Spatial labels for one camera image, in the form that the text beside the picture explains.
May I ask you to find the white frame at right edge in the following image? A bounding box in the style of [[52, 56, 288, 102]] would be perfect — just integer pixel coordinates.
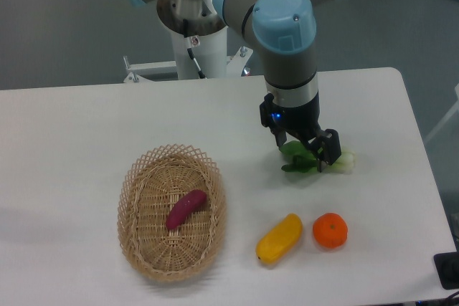
[[423, 84, 459, 145]]

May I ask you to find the purple sweet potato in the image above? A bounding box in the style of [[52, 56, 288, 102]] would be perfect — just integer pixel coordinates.
[[165, 189, 207, 231]]

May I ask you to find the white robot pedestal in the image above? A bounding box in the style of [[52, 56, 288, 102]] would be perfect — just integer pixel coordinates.
[[122, 0, 256, 83]]

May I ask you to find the oval woven wicker basket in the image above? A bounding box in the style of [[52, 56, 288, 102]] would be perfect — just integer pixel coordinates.
[[118, 144, 226, 282]]

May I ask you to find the yellow mango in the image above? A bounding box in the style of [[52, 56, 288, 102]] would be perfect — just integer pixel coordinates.
[[255, 213, 303, 264]]

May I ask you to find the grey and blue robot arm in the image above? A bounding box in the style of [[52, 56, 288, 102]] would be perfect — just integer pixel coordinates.
[[130, 0, 341, 171]]

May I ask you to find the black device at table edge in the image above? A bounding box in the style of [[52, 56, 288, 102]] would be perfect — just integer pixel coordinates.
[[433, 252, 458, 290]]

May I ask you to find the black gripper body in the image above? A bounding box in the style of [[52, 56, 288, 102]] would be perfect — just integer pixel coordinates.
[[260, 93, 321, 151]]

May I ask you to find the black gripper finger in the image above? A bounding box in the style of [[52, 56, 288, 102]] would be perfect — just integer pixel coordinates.
[[310, 129, 341, 173], [271, 128, 287, 148]]

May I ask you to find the green bok choy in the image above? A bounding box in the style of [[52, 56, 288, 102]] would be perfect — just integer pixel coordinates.
[[279, 140, 356, 173]]

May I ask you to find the orange tangerine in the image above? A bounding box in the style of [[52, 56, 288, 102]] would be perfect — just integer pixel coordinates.
[[313, 213, 348, 249]]

